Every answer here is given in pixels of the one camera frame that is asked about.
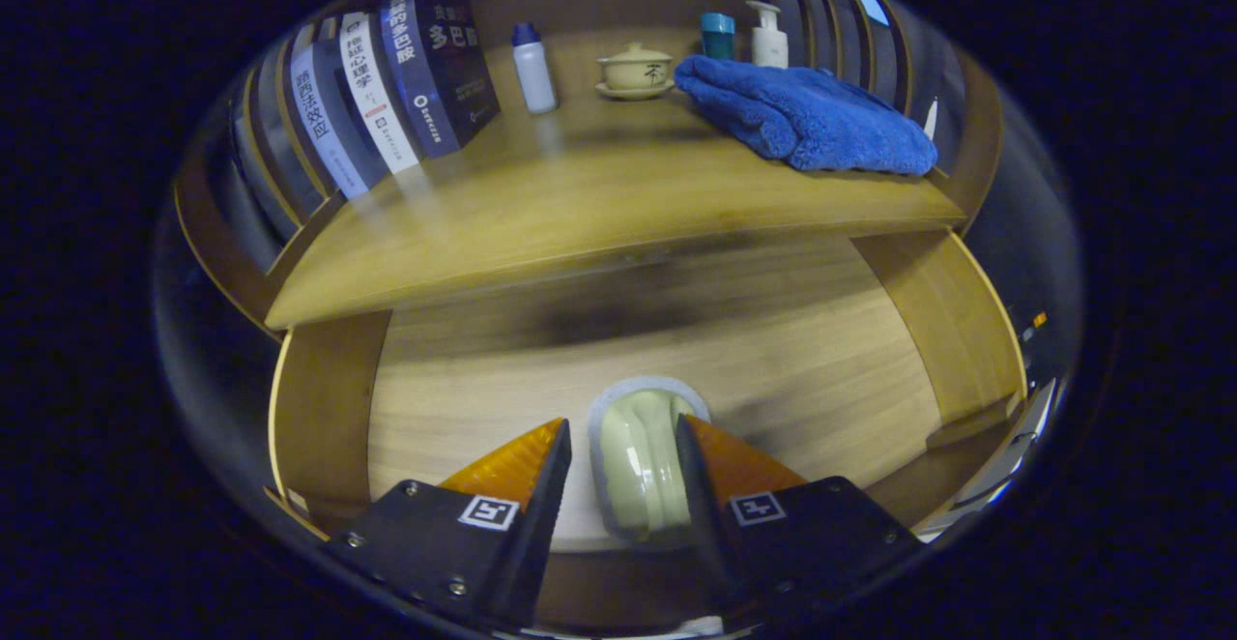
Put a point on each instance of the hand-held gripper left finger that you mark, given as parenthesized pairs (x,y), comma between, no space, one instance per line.
(536,524)

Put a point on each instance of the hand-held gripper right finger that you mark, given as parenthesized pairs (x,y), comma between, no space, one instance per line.
(710,524)

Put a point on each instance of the pale green scrubbing brush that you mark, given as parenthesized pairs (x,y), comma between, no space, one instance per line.
(643,466)

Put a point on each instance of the wooden drawer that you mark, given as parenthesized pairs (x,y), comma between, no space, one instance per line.
(773,360)

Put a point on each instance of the wooden countertop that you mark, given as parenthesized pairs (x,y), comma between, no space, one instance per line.
(580,215)

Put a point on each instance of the blue towel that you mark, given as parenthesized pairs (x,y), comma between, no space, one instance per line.
(812,118)

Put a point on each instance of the black backdrop cloth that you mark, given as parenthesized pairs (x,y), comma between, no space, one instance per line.
(1024,224)

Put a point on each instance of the white bottle with blue cap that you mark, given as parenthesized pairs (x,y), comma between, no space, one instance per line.
(534,74)

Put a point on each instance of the light blue book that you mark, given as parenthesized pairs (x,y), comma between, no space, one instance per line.
(324,123)

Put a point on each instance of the white book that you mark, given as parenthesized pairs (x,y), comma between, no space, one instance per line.
(377,94)

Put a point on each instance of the beige lidded teacup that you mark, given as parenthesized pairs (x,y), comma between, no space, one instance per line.
(635,70)

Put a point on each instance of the dark blue book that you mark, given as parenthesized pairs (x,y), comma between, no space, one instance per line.
(445,70)

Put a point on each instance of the white pump bottle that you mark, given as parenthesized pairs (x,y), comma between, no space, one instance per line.
(768,43)

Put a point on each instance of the teal bottle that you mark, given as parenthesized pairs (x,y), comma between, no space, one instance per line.
(718,39)

